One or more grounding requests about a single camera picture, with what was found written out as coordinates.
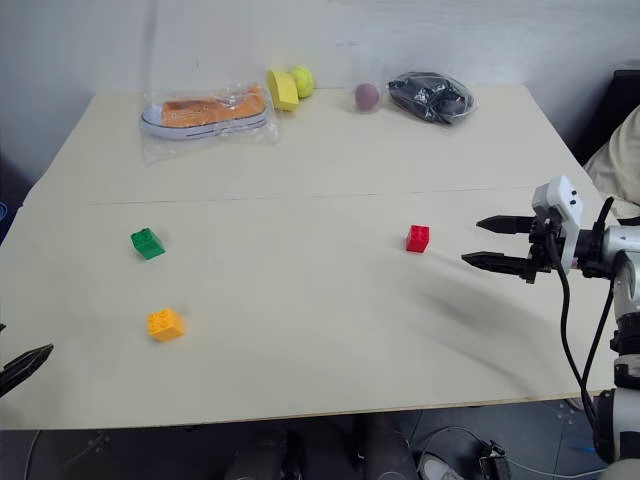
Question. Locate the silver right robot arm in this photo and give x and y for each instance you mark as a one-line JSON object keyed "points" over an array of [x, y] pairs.
{"points": [[625, 250]]}

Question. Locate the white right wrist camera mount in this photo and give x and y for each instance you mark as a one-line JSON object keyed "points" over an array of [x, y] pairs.
{"points": [[562, 200]]}

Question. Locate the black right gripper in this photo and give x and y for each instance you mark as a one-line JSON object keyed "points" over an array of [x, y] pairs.
{"points": [[542, 250]]}

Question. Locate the black chair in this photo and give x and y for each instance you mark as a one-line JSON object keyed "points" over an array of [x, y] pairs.
{"points": [[607, 110]]}

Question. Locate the red toy brick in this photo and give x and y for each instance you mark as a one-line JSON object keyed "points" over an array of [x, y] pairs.
{"points": [[417, 238]]}

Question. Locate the beige cushion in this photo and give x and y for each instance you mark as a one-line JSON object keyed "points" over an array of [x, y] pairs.
{"points": [[617, 160]]}

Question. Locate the yellow toy brick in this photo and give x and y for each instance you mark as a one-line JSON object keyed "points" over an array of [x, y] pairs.
{"points": [[165, 325]]}

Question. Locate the black floor device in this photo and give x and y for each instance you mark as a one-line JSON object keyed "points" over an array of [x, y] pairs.
{"points": [[495, 462]]}

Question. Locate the orange shoe in plastic bag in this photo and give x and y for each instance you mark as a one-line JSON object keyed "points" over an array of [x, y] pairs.
{"points": [[165, 150]]}

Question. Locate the orange canvas shoe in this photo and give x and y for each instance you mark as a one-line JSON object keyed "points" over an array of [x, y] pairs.
{"points": [[205, 114]]}

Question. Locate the clear plastic cup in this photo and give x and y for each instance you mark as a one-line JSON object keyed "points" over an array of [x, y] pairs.
{"points": [[367, 75]]}

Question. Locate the dark red ball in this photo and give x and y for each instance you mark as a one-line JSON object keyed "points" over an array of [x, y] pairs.
{"points": [[366, 96]]}

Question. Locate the blue object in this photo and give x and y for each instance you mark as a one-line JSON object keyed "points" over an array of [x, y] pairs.
{"points": [[2, 211]]}

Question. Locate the yellow foam piece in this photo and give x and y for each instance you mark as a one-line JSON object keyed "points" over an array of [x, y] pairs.
{"points": [[283, 91]]}

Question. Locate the white shoe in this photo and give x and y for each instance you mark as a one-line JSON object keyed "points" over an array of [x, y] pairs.
{"points": [[440, 467]]}

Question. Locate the green toy brick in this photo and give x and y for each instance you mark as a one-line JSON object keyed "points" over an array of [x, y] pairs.
{"points": [[147, 243]]}

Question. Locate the black item in plastic bag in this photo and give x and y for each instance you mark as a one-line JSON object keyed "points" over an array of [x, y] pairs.
{"points": [[430, 97]]}

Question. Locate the yellow-green tennis ball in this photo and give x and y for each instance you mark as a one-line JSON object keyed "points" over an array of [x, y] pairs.
{"points": [[304, 81]]}

